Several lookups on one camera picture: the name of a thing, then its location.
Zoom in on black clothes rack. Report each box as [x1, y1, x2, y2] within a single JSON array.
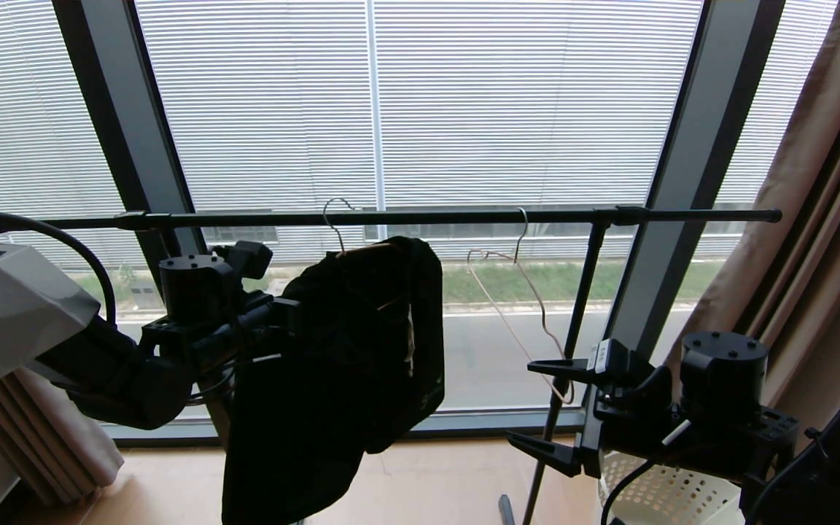
[[0, 208, 782, 525]]

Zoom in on window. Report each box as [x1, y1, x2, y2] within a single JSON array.
[[0, 0, 836, 442]]

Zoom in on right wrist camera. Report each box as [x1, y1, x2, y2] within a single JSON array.
[[586, 338, 674, 413]]

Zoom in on brown curtain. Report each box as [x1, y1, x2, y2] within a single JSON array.
[[0, 222, 125, 508], [664, 0, 840, 431]]

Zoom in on black cable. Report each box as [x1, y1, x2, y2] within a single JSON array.
[[599, 452, 665, 525], [0, 210, 117, 325]]

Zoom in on pink clothes hanger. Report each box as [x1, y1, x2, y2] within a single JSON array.
[[322, 197, 412, 311], [466, 208, 575, 406]]

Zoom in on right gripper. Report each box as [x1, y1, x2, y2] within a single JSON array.
[[505, 357, 685, 480]]

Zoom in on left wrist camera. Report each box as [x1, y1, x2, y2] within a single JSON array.
[[214, 241, 274, 292]]

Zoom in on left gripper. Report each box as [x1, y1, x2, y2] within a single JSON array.
[[241, 293, 303, 358]]

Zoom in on white laundry basket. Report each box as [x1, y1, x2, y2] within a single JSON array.
[[598, 451, 747, 525]]

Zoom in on black shorts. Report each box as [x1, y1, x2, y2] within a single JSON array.
[[222, 236, 446, 525]]

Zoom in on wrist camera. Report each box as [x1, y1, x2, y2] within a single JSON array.
[[586, 338, 674, 413], [214, 241, 274, 292]]

